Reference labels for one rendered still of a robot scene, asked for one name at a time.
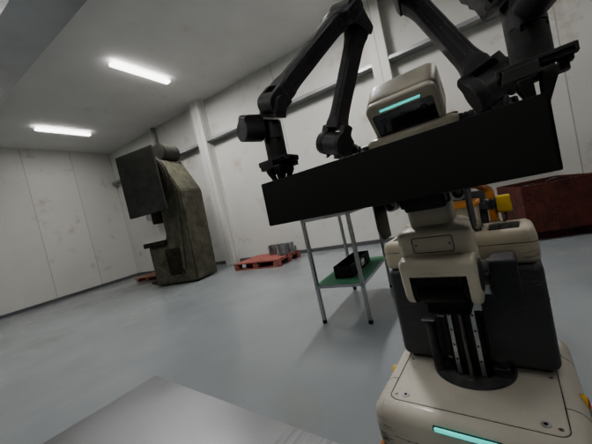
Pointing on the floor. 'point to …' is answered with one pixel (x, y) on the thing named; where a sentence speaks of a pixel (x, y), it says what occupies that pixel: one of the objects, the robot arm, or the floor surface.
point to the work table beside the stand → (179, 421)
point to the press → (168, 212)
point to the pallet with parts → (283, 251)
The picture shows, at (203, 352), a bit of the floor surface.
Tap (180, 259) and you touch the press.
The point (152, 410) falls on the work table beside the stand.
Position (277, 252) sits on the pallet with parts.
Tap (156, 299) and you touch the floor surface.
